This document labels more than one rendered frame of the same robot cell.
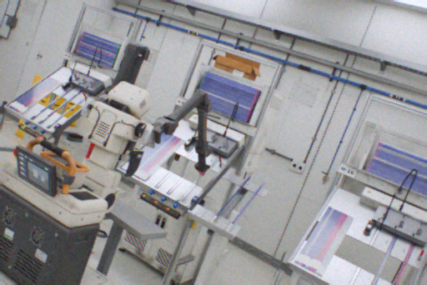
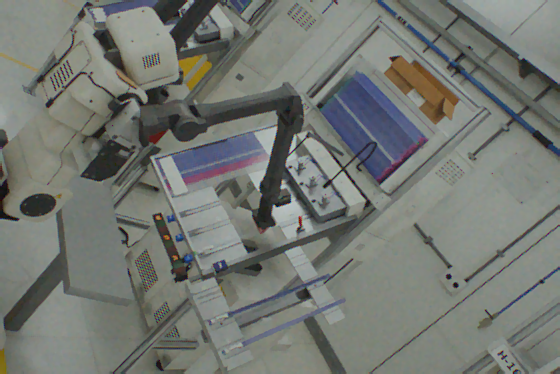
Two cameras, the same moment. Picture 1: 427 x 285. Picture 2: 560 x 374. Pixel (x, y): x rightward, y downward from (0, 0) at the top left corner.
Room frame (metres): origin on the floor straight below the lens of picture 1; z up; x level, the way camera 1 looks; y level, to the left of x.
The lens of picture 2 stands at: (1.17, -0.27, 1.71)
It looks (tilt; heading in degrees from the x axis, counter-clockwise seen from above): 17 degrees down; 10
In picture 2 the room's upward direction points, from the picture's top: 45 degrees clockwise
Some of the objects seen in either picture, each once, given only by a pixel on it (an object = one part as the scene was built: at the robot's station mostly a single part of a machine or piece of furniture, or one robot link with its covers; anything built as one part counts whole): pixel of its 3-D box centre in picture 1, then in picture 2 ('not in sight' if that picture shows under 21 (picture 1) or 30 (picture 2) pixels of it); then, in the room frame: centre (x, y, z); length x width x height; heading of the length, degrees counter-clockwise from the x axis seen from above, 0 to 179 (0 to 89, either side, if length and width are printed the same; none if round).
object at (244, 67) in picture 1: (244, 67); (431, 92); (3.75, -0.01, 1.82); 0.68 x 0.30 x 0.20; 63
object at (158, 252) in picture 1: (177, 229); (215, 285); (3.57, 0.02, 0.31); 0.70 x 0.65 x 0.62; 63
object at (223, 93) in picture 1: (228, 97); (373, 126); (3.43, 0.02, 1.52); 0.51 x 0.13 x 0.27; 63
